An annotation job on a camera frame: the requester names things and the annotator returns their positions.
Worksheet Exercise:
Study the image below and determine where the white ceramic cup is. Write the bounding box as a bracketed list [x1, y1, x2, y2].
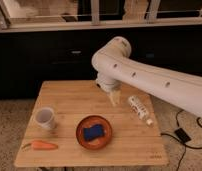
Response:
[34, 107, 56, 130]

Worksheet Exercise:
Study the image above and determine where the black cable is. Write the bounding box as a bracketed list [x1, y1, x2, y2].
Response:
[160, 109, 202, 171]

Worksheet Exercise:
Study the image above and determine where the dark cabinet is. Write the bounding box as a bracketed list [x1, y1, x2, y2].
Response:
[0, 25, 202, 99]

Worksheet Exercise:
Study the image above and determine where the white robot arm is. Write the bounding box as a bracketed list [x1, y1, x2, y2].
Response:
[91, 36, 202, 118]

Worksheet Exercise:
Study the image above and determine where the clear plastic bottle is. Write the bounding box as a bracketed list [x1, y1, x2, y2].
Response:
[128, 95, 153, 126]

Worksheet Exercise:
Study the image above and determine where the black power adapter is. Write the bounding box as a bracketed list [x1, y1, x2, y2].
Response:
[175, 128, 191, 143]

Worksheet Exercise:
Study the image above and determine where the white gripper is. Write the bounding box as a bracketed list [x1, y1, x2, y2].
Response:
[96, 73, 121, 106]

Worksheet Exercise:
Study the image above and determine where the orange carrot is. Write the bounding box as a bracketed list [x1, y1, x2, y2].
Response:
[24, 140, 58, 150]

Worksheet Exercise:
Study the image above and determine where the brown round plate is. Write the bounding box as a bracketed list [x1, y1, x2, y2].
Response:
[76, 115, 112, 150]

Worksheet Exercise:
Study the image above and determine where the blue sponge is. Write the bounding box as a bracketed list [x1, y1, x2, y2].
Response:
[83, 124, 105, 141]

